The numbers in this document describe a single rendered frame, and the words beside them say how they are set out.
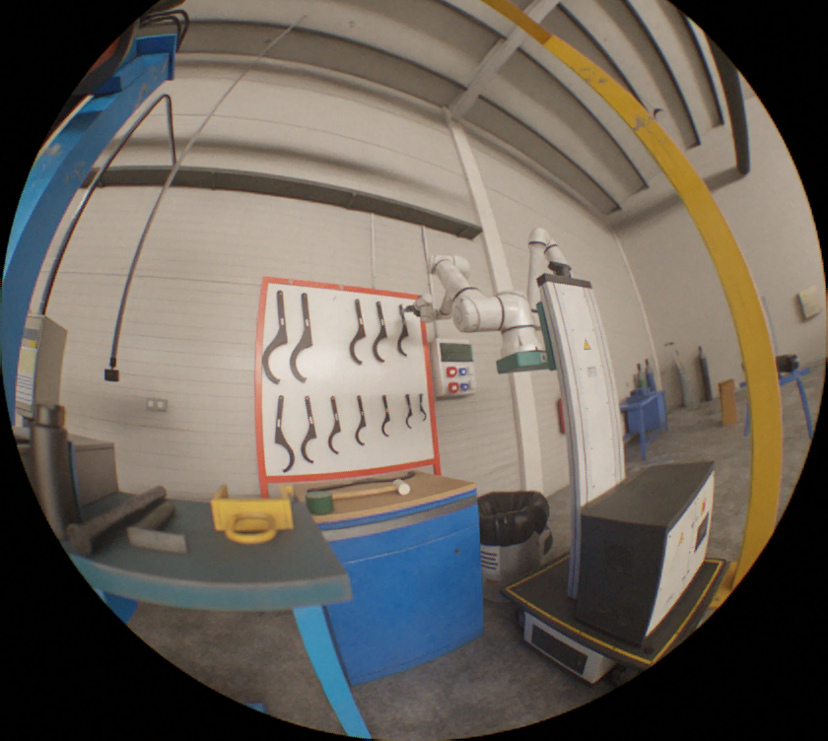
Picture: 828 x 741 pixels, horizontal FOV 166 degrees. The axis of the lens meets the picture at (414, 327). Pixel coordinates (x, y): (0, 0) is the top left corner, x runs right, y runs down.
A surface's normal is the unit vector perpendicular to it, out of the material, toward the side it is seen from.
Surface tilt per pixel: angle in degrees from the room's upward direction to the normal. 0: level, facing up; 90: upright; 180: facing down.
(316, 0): 173
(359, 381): 90
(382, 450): 90
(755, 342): 90
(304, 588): 90
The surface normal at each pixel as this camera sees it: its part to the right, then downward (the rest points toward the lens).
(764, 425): -0.87, -0.07
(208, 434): 0.48, -0.31
